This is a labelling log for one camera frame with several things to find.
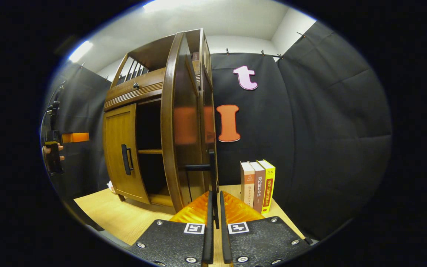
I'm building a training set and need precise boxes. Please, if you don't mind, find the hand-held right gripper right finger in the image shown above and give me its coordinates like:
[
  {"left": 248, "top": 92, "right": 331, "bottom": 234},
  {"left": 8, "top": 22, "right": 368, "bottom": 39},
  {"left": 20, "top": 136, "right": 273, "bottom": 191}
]
[{"left": 220, "top": 190, "right": 312, "bottom": 266}]

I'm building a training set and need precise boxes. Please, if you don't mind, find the wooden shoe cabinet door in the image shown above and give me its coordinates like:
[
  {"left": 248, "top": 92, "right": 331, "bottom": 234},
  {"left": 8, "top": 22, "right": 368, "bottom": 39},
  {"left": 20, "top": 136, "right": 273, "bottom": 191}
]
[
  {"left": 160, "top": 32, "right": 219, "bottom": 228},
  {"left": 103, "top": 103, "right": 151, "bottom": 204}
]

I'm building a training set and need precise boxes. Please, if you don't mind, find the wooden double-door shoe cabinet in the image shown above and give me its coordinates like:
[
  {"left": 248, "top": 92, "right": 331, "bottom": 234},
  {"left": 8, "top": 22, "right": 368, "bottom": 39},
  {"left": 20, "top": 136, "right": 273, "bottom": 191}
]
[{"left": 102, "top": 29, "right": 219, "bottom": 214}]

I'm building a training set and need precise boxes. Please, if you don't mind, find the reddish brown thick book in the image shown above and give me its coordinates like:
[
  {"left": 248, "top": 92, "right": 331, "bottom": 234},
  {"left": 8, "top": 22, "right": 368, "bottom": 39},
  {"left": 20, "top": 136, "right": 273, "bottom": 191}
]
[{"left": 249, "top": 161, "right": 266, "bottom": 214}]

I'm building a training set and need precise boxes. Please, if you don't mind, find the black backdrop cloth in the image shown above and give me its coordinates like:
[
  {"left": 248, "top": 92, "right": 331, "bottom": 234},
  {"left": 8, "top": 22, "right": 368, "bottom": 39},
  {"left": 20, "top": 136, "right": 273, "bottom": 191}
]
[{"left": 41, "top": 20, "right": 393, "bottom": 240}]

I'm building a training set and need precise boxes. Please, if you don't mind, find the wooden ribbed drawer front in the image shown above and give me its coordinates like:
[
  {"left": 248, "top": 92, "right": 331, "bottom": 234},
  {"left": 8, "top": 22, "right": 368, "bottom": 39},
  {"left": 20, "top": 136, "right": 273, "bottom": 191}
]
[{"left": 104, "top": 67, "right": 166, "bottom": 112}]

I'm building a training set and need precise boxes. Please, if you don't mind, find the yellow book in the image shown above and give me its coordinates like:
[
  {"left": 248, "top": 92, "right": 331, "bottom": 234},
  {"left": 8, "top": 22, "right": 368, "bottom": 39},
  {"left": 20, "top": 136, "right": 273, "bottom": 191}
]
[{"left": 257, "top": 159, "right": 276, "bottom": 214}]

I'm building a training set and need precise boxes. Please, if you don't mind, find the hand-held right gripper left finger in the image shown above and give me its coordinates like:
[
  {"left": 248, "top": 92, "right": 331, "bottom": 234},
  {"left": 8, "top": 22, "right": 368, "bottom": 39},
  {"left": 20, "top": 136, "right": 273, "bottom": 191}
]
[{"left": 128, "top": 191, "right": 214, "bottom": 266}]

